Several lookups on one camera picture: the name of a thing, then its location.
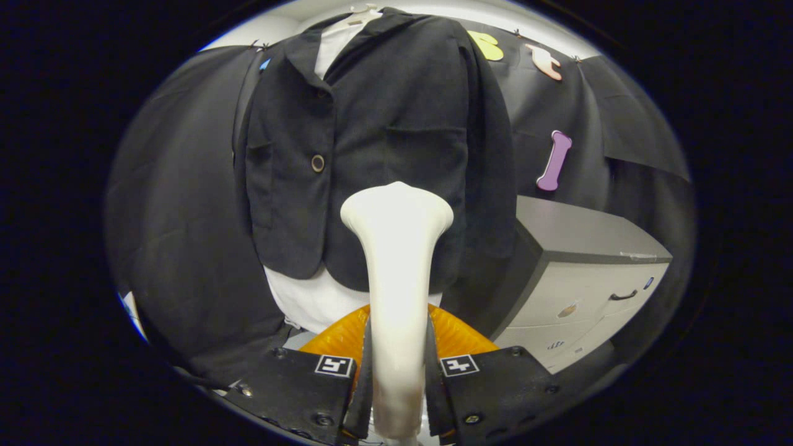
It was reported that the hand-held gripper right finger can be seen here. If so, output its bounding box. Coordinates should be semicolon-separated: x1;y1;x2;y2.
426;304;556;444

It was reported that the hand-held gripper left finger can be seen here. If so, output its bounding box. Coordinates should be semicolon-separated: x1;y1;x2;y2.
224;304;372;444

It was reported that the white shirt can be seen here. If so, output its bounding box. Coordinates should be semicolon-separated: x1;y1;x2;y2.
265;25;444;335

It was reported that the white garment steamer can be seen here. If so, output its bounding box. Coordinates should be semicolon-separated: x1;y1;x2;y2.
340;181;455;444

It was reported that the black blazer jacket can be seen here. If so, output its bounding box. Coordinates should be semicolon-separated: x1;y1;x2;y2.
234;7;518;295

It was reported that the white clothes hanger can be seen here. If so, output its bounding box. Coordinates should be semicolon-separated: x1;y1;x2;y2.
322;5;386;35

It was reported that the grey cabinet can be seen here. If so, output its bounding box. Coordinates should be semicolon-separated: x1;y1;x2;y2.
443;196;673;375

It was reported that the black backdrop cloth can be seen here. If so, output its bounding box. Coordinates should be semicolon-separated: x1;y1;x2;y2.
105;15;694;388

